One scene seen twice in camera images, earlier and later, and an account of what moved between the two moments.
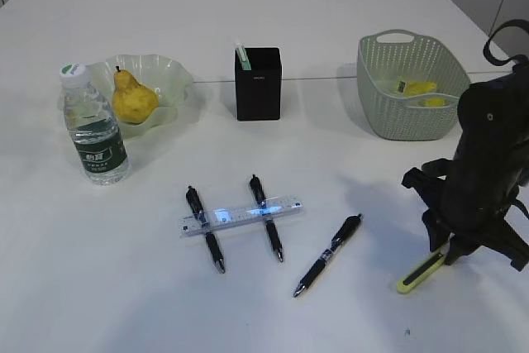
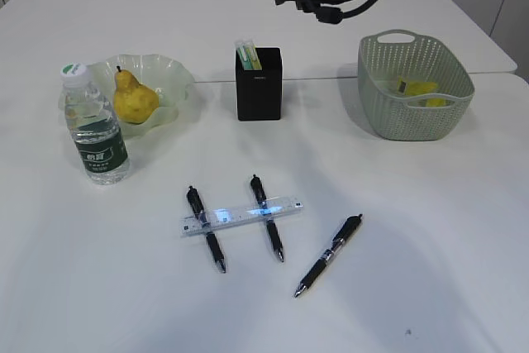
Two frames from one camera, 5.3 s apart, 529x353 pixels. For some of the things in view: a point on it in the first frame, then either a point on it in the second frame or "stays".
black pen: x=349 y=227 stays
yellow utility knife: x=418 y=274 to x=254 y=56
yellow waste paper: x=407 y=88 stays
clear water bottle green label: x=93 y=128 stays
